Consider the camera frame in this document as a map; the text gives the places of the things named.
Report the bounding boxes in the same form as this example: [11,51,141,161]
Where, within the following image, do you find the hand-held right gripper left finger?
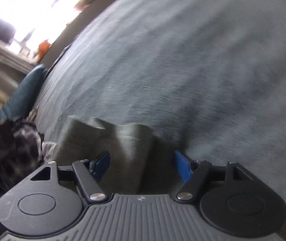
[30,151,111,203]

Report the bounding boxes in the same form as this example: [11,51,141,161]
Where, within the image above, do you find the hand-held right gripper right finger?
[175,151,254,202]

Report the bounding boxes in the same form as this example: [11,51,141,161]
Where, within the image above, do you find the grey sweatpants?
[53,115,154,194]

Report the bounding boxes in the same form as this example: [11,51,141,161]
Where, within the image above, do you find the small white cloth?
[41,141,57,161]

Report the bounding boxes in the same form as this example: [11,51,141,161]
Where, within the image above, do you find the dark plaid garment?
[0,118,45,194]

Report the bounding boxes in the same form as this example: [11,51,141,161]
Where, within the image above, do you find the grey bed blanket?
[34,0,286,231]

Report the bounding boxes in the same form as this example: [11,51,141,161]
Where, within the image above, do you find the orange bag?
[36,40,52,64]

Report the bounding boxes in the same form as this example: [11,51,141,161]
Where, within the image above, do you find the pink pot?
[74,0,91,12]

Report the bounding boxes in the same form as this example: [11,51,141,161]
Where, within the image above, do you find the window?
[0,0,101,56]

